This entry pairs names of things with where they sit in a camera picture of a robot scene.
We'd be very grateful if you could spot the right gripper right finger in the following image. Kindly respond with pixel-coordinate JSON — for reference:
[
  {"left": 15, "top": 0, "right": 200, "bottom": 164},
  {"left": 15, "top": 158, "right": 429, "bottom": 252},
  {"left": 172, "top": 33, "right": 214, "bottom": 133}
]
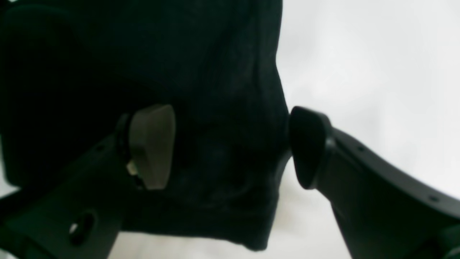
[{"left": 289, "top": 106, "right": 460, "bottom": 259}]

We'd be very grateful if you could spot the black graphic T-shirt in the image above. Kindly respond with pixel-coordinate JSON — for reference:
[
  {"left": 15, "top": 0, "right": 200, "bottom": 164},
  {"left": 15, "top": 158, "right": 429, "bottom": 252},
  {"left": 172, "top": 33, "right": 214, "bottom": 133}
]
[{"left": 1, "top": 0, "right": 290, "bottom": 251}]

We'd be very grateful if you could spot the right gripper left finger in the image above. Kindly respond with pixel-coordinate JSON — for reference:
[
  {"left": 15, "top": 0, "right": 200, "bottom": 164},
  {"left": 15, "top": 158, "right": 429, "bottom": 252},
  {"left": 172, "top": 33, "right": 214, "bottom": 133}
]
[{"left": 1, "top": 104, "right": 176, "bottom": 259}]

